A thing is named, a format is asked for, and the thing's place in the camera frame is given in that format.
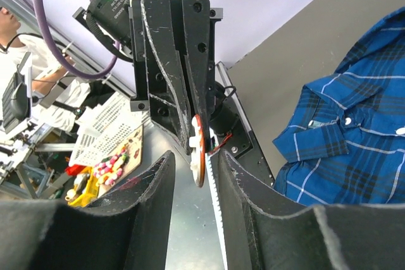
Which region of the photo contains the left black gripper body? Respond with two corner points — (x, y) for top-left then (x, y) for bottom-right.
(128, 0), (224, 125)

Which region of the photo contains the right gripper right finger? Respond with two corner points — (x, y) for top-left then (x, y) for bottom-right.
(218, 151), (404, 269)

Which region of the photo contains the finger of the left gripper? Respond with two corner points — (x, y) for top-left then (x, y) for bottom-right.
(140, 0), (192, 155)
(182, 0), (214, 152)

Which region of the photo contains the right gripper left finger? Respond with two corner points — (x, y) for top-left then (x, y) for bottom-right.
(1, 151), (175, 269)

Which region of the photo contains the round brown badge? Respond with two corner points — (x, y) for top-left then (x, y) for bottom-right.
(189, 114), (211, 188)

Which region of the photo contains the yellow toy bin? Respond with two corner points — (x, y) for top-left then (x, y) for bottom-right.
(65, 167), (99, 207)

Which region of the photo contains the white perforated basket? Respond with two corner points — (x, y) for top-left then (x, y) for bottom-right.
(69, 92), (149, 166)

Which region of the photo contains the person in white shirt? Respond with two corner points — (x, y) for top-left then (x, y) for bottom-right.
(1, 7), (76, 132)

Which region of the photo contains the blue plaid shirt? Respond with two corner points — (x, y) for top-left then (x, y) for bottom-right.
(273, 8), (404, 206)

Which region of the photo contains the white cable duct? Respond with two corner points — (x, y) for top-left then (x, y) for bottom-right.
(205, 152), (229, 270)

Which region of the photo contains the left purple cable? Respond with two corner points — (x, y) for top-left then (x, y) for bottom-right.
(31, 0), (121, 80)

